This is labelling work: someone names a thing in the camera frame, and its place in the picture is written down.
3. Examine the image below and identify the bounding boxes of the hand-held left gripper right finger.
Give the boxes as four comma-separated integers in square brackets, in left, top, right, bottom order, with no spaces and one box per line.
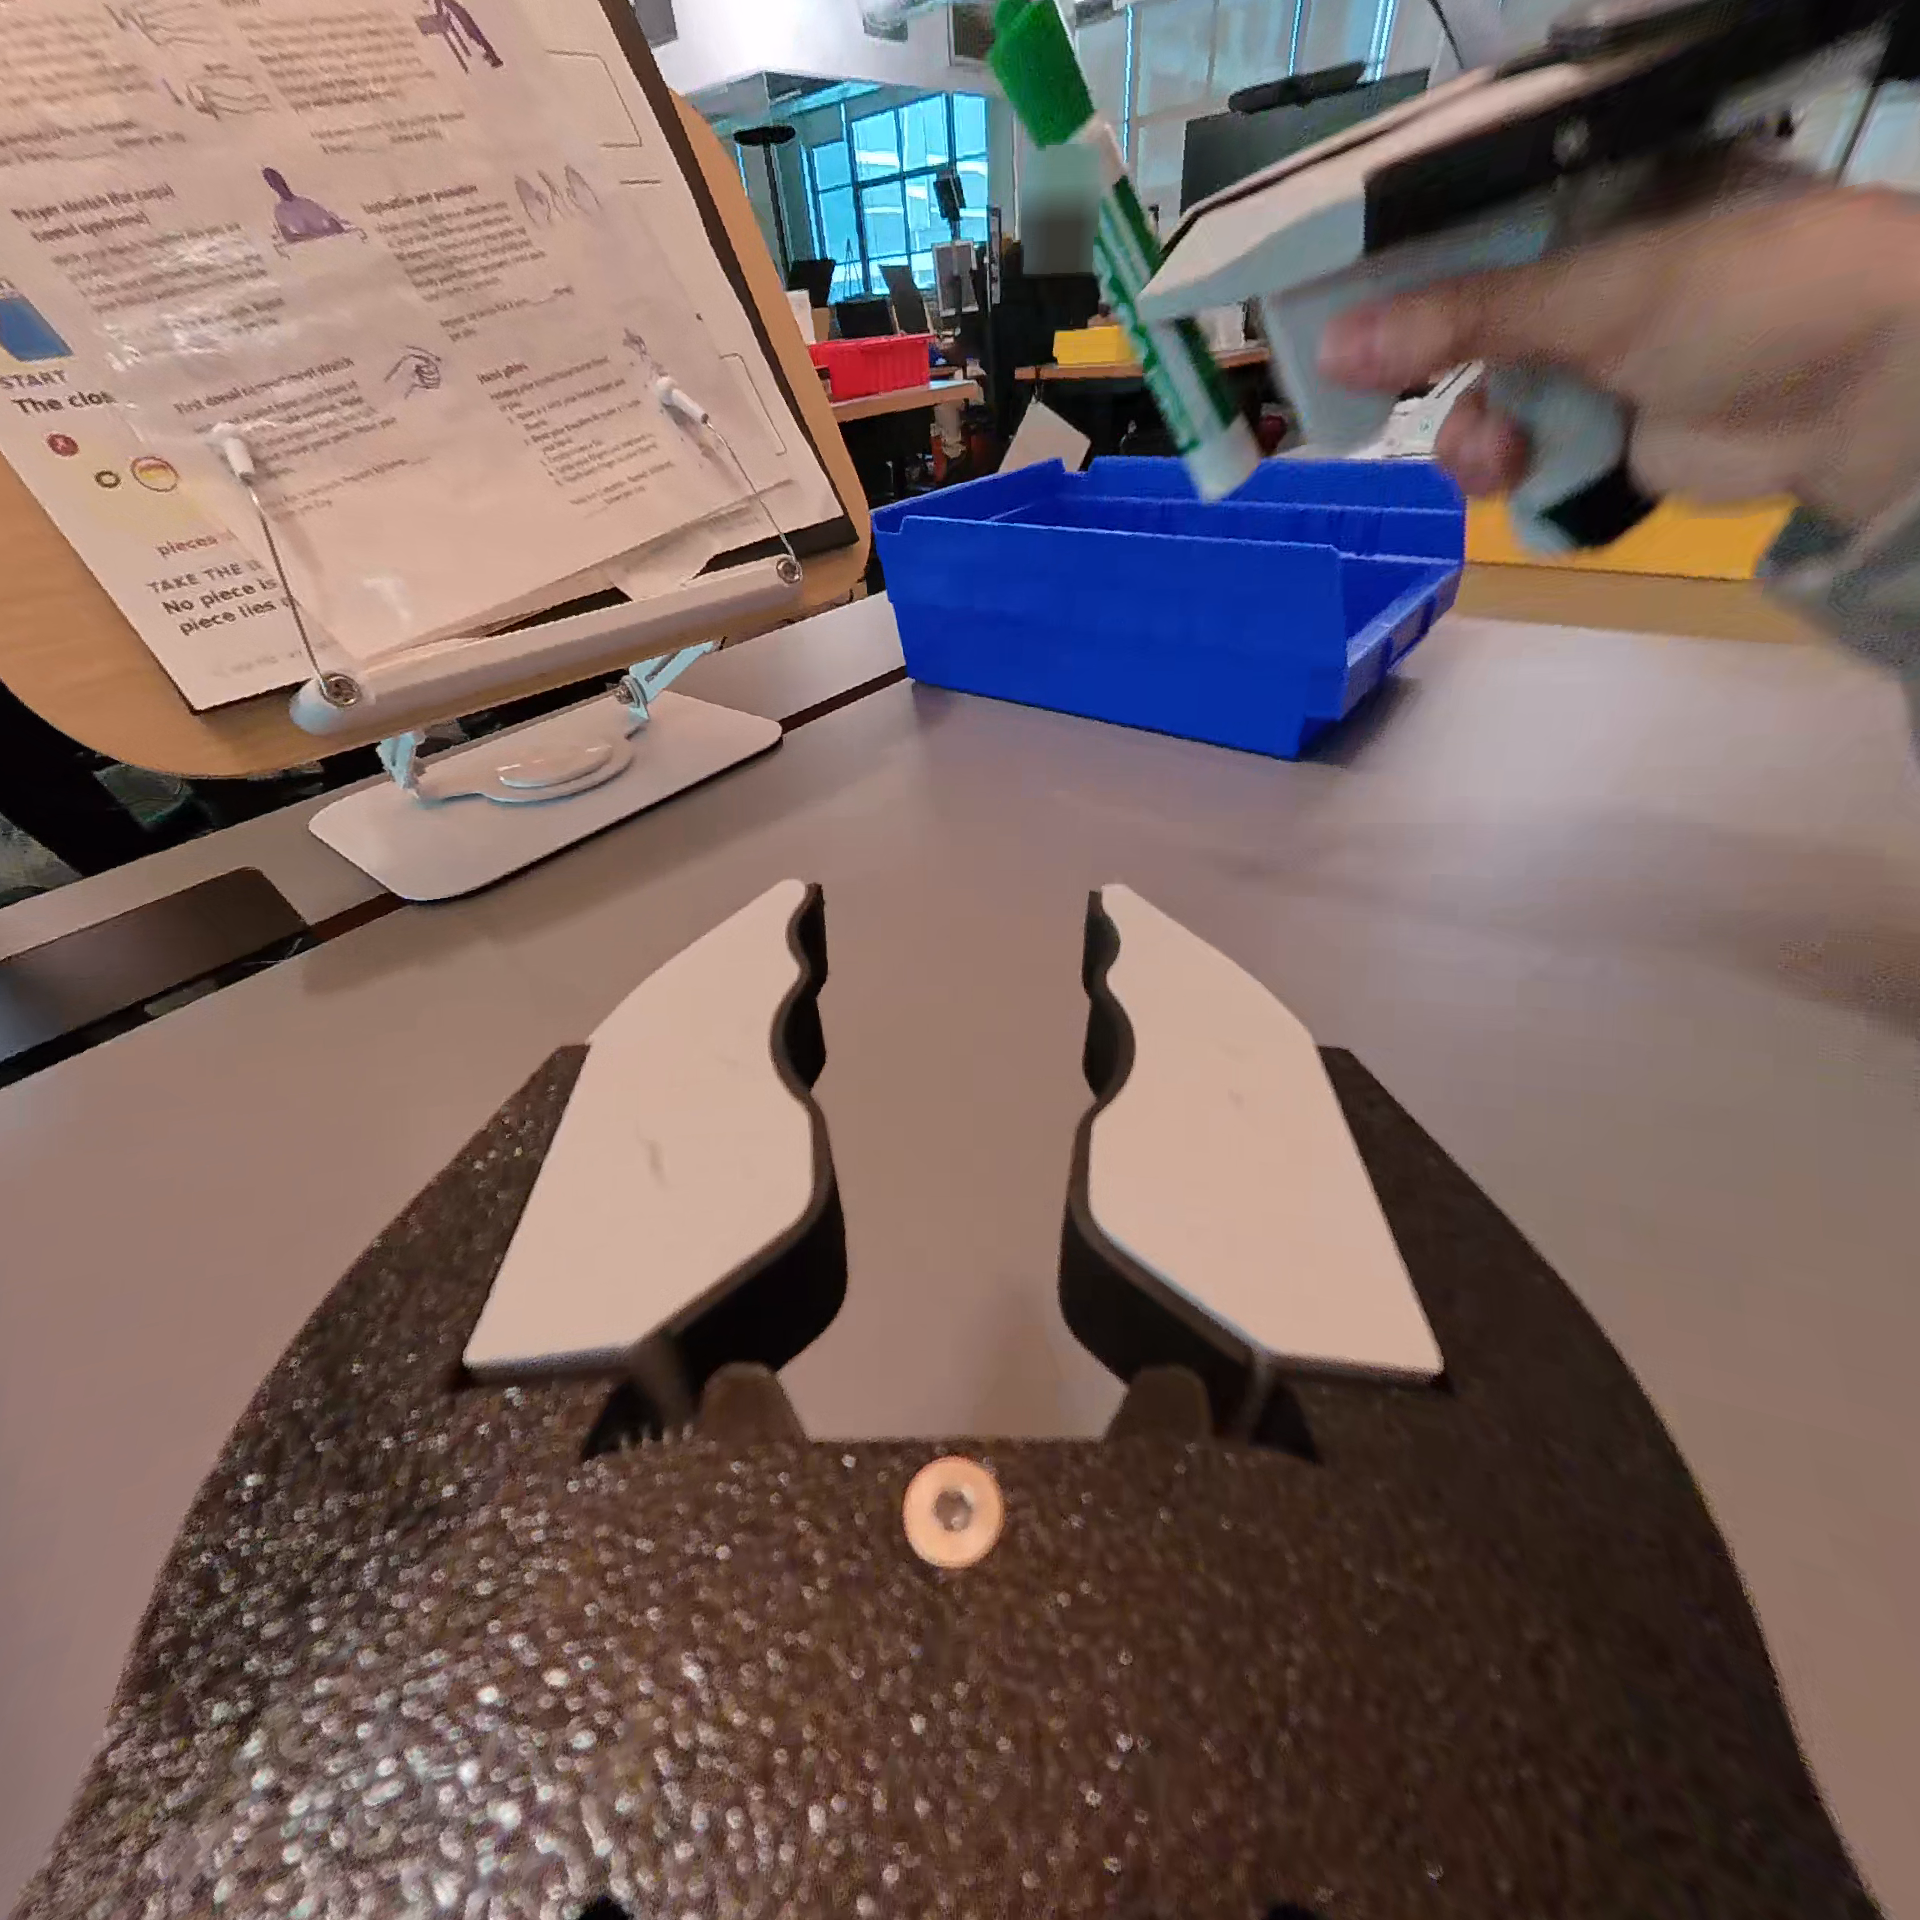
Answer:
[1059,882,1444,1420]

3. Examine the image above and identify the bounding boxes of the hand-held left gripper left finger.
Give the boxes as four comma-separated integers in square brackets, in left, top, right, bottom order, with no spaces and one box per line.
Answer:
[460,879,855,1412]

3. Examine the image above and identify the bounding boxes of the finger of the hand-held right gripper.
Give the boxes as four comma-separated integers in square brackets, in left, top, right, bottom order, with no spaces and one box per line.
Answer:
[1135,60,1592,328]

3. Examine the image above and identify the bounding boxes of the green whiteboard marker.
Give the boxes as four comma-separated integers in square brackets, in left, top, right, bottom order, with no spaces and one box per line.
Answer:
[986,0,1253,500]

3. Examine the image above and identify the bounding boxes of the blue plastic bin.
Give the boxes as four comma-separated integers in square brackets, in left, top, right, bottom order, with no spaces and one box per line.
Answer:
[870,454,1465,759]

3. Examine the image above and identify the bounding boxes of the grey desk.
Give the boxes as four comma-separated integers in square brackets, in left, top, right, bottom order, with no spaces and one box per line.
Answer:
[0,591,1920,1920]

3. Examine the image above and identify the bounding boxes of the person's right hand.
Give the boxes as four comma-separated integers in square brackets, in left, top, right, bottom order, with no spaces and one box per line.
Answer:
[1315,185,1920,522]

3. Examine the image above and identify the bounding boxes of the black monitor screen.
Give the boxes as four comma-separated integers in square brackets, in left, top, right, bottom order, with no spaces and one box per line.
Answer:
[1180,66,1428,218]

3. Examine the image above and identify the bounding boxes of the white card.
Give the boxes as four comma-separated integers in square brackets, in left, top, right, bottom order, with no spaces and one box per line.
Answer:
[995,391,1088,479]

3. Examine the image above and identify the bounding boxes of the large window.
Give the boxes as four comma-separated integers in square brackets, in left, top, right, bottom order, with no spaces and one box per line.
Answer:
[719,82,990,301]

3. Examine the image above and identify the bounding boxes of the stack of yellow bins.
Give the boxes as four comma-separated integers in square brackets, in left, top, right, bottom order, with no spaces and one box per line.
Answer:
[1462,488,1801,582]

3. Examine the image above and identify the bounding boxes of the red plastic bin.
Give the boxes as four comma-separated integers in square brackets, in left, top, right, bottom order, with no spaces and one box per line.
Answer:
[808,332,933,405]

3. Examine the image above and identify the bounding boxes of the wooden document stand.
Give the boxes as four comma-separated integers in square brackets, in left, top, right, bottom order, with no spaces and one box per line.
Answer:
[0,0,874,902]

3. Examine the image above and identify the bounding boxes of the printed instruction sheet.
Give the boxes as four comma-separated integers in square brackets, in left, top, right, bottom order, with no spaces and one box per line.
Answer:
[0,0,841,714]

